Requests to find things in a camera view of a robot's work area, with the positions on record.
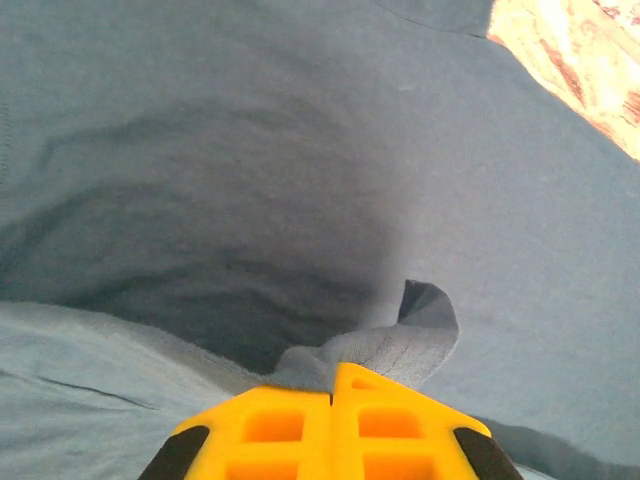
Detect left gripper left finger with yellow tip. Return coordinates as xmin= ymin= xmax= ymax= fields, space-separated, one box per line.
xmin=138 ymin=384 xmax=332 ymax=480

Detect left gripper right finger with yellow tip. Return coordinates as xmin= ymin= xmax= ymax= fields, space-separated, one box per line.
xmin=331 ymin=361 xmax=524 ymax=480

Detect blue t-shirt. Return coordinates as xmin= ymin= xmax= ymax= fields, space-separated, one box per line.
xmin=0 ymin=0 xmax=640 ymax=480

